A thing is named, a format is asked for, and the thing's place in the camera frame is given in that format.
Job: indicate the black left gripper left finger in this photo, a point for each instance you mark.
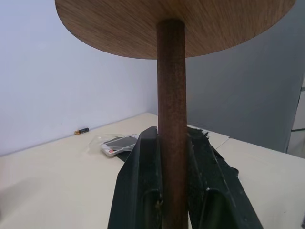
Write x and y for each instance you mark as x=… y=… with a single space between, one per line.
x=138 y=181

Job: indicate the dark wooden pole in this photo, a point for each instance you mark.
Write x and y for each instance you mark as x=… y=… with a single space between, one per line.
x=172 y=119

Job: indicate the clear plastic card case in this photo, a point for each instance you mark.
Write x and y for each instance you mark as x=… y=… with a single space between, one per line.
x=104 y=140

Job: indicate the round wooden base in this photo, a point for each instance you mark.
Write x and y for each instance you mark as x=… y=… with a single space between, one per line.
x=176 y=26

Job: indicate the black gold battery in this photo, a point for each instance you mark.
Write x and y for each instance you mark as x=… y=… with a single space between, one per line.
x=81 y=131

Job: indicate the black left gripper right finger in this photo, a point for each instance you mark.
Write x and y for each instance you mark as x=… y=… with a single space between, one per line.
x=214 y=181

